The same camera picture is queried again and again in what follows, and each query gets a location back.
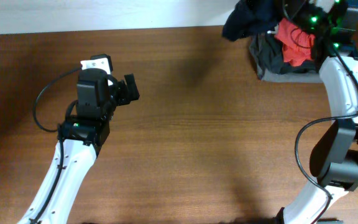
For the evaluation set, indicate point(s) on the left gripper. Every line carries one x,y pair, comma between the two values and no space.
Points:
124,95

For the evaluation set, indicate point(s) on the navy blue shorts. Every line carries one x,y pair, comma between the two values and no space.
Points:
251,17

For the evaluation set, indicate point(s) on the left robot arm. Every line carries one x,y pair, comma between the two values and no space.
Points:
80,138

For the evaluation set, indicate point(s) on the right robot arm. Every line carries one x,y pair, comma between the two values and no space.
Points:
333,171

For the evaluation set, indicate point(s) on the red t-shirt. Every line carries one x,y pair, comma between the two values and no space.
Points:
296,44

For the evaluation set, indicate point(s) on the grey folded garment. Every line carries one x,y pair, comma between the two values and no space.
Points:
268,76

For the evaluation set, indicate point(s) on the black garment with white print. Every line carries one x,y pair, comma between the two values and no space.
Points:
267,53

